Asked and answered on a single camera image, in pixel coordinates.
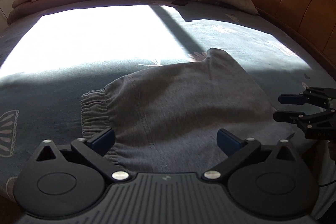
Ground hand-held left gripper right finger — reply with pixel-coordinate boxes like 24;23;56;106
202;128;294;182

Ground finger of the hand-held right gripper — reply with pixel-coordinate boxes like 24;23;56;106
273;106;336;132
278;87;336;109

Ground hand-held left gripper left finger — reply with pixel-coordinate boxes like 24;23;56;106
35;127;132;182

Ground grey drawstring sweatpants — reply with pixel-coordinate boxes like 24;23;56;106
80;48;317;174

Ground person's grey trouser leg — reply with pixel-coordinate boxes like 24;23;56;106
302;140;336;220

